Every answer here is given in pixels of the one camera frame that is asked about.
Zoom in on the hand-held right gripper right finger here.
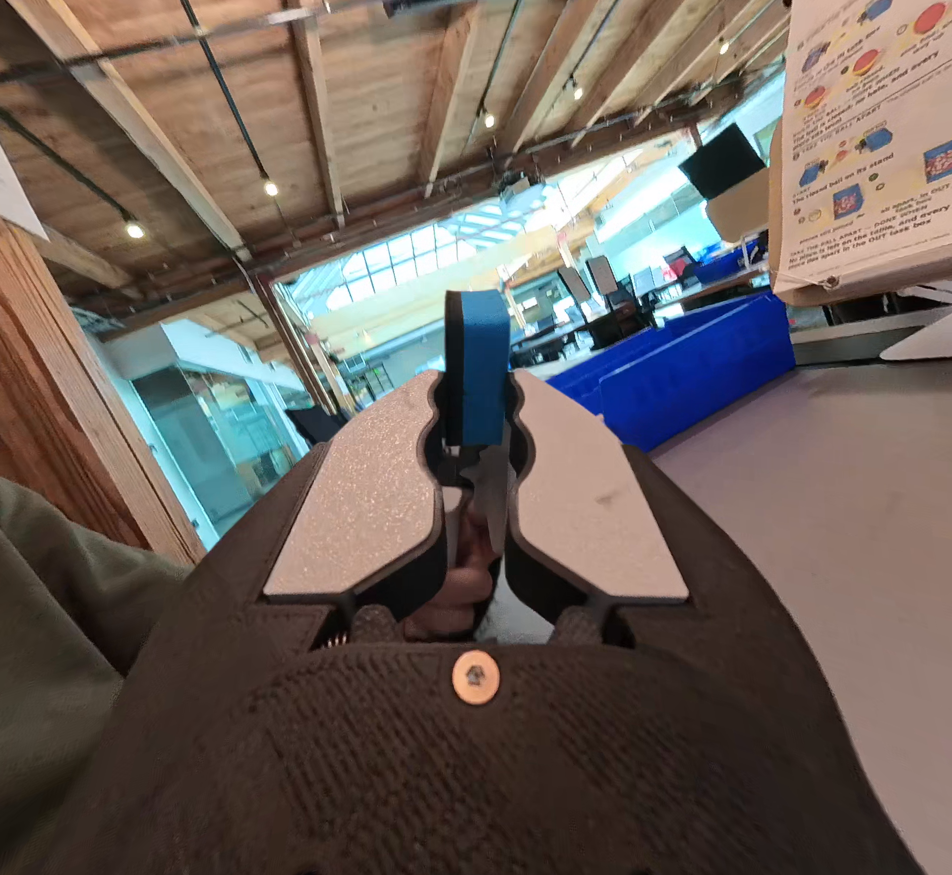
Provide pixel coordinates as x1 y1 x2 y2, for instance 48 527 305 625
504 369 691 626

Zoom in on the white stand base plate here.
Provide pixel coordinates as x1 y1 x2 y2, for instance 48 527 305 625
880 310 952 363

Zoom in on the small blue bin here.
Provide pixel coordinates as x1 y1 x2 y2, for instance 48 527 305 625
695 250 767 284

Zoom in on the blue plastic bin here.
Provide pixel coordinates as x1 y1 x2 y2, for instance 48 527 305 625
546 291 797 453

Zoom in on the blue foam pad black backing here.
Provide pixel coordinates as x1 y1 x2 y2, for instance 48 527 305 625
444 289 513 446

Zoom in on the person's olive hoodie torso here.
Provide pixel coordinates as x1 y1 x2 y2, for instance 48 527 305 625
0 477 194 831

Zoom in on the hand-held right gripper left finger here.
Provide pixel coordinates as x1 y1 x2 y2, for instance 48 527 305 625
264 369 449 619

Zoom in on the black monitor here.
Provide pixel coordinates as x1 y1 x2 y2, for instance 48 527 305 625
678 122 767 200

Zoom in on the white paper notice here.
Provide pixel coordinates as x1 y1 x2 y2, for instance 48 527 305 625
0 146 49 236

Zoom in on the wooden post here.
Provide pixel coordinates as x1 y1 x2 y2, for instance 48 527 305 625
0 216 205 567

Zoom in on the long dark desk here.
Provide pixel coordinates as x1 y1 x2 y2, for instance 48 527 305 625
513 317 670 363

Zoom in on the instruction board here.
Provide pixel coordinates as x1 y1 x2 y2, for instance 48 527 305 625
770 0 952 307

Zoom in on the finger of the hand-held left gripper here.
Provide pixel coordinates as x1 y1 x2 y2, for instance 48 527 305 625
475 468 514 558

